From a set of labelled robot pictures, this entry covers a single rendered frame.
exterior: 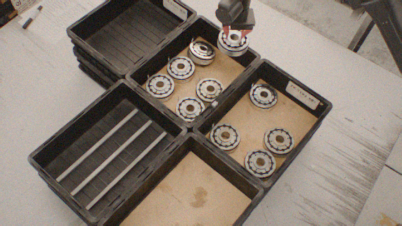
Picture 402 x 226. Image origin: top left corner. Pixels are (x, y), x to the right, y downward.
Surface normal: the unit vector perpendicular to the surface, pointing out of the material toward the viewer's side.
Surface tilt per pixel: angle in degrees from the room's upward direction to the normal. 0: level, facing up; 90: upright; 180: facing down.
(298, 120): 0
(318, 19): 0
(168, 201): 0
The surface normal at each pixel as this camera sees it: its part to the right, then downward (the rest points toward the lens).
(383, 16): -0.62, 0.63
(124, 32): 0.07, -0.50
